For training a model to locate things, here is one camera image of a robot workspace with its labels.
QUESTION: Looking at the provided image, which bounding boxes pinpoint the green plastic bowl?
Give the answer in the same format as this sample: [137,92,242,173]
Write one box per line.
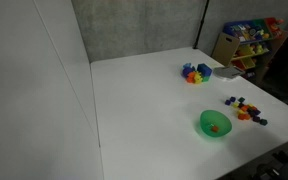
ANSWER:
[199,109,233,139]

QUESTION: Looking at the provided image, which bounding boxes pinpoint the large purple foam piece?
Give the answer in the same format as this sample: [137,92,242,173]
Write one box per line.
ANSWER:
[181,66,196,79]

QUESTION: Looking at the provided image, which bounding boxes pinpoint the large orange foam piece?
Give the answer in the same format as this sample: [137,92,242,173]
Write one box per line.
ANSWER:
[186,71,199,85]

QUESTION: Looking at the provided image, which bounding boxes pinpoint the large yellow foam piece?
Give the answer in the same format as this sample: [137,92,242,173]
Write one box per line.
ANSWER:
[193,73,204,85]

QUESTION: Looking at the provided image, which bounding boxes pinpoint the large blue foam cube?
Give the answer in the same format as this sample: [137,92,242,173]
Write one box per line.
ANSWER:
[196,63,213,78]

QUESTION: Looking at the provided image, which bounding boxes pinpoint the grey metal plate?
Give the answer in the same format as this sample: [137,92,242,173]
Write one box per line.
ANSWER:
[212,65,246,81]

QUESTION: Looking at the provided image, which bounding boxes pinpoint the black pole stand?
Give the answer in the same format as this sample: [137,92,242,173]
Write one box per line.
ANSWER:
[192,0,210,50]

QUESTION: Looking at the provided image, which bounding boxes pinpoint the yellow toy bin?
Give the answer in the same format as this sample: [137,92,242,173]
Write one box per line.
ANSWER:
[239,44,257,58]
[242,56,257,70]

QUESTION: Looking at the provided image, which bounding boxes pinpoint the blue toy bin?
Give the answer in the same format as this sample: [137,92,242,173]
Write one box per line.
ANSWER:
[222,21,262,43]

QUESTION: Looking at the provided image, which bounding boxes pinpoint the wooden toy shelf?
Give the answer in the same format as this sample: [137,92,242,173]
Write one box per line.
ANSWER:
[217,17,288,85]

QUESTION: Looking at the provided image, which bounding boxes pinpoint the green toy bin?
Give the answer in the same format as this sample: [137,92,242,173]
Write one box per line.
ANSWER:
[253,18,274,40]

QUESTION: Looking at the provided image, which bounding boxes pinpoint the red toy bin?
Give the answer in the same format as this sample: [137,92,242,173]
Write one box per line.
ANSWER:
[264,16,285,34]

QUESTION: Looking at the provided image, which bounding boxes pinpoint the black base platform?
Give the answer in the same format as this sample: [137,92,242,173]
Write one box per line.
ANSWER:
[217,133,288,180]

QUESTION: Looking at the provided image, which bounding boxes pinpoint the brown board with handle hole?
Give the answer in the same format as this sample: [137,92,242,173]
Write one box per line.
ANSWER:
[211,32,241,68]

